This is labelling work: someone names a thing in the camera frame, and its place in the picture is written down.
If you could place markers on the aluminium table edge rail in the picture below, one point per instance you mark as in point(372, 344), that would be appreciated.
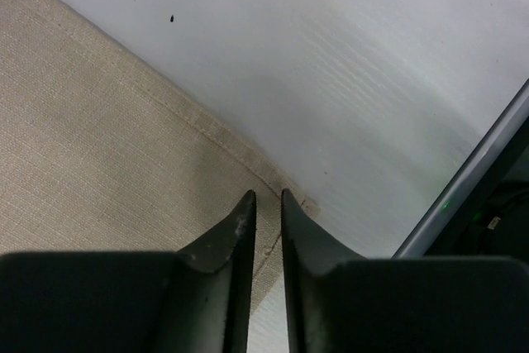
point(487, 164)

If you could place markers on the beige cloth napkin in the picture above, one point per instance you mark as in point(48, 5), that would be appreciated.
point(101, 152)

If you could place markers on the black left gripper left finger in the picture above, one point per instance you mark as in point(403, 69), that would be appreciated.
point(196, 299)

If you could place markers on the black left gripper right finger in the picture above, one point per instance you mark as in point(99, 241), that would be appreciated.
point(338, 301)

